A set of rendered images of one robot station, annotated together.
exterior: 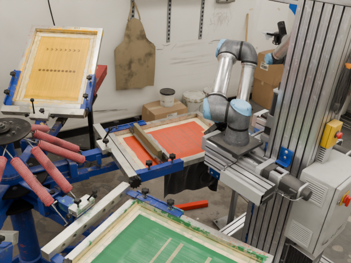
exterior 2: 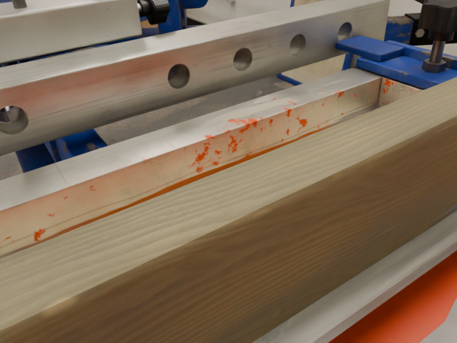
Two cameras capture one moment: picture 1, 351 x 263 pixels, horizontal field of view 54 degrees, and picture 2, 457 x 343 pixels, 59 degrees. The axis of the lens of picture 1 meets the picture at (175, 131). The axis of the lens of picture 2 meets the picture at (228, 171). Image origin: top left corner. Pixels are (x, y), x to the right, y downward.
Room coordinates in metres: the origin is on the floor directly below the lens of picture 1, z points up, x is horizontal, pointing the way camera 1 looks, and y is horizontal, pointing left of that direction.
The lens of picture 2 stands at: (1.96, 0.07, 1.15)
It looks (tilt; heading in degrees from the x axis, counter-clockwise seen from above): 34 degrees down; 89
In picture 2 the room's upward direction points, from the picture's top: 3 degrees counter-clockwise
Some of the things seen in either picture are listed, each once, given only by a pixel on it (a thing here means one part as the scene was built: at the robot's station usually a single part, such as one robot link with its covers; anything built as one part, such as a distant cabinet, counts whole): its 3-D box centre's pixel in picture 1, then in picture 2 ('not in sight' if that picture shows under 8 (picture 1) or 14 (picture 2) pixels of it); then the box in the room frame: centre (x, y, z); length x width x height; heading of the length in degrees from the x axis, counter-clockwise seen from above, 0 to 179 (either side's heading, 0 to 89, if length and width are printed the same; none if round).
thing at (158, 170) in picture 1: (160, 169); not in sight; (1.72, 0.08, 0.98); 0.30 x 0.05 x 0.07; 121
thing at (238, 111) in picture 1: (238, 113); not in sight; (1.67, -0.34, 1.42); 0.13 x 0.12 x 0.14; 76
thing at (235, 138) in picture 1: (236, 132); not in sight; (1.67, -0.34, 1.31); 0.15 x 0.15 x 0.10
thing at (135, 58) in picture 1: (135, 47); not in sight; (4.04, 0.54, 1.06); 0.53 x 0.07 x 1.05; 121
